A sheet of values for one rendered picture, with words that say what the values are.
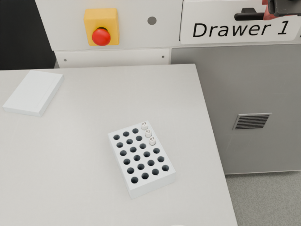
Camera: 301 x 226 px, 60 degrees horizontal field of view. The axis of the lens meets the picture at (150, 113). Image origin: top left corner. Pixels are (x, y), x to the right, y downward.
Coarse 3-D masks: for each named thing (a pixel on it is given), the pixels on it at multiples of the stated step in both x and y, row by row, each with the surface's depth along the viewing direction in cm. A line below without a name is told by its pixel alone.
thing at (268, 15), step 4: (268, 0) 49; (272, 0) 49; (268, 4) 49; (272, 4) 49; (268, 8) 49; (272, 8) 49; (268, 12) 50; (272, 12) 49; (264, 16) 54; (268, 16) 53; (272, 16) 55; (264, 20) 57
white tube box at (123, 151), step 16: (128, 128) 51; (112, 144) 48; (128, 144) 48; (144, 144) 49; (160, 144) 48; (128, 160) 47; (144, 160) 46; (160, 160) 48; (128, 176) 44; (144, 176) 46; (160, 176) 44; (144, 192) 45
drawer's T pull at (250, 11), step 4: (244, 8) 58; (248, 8) 58; (252, 8) 58; (244, 12) 58; (248, 12) 57; (252, 12) 57; (256, 12) 57; (236, 16) 56; (240, 16) 56; (244, 16) 56; (248, 16) 56; (252, 16) 56; (256, 16) 57; (260, 16) 57; (236, 20) 57; (240, 20) 57; (244, 20) 57; (248, 20) 57; (252, 20) 57
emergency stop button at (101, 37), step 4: (96, 32) 56; (100, 32) 55; (104, 32) 56; (108, 32) 57; (92, 36) 56; (96, 36) 56; (100, 36) 56; (104, 36) 56; (108, 36) 56; (96, 40) 57; (100, 40) 57; (104, 40) 57; (108, 40) 57; (100, 44) 58; (104, 44) 58
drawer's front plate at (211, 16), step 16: (192, 0) 57; (208, 0) 57; (224, 0) 57; (240, 0) 57; (256, 0) 58; (192, 16) 60; (208, 16) 60; (224, 16) 60; (288, 16) 61; (192, 32) 63; (208, 32) 63; (224, 32) 63; (256, 32) 64; (272, 32) 64; (288, 32) 64
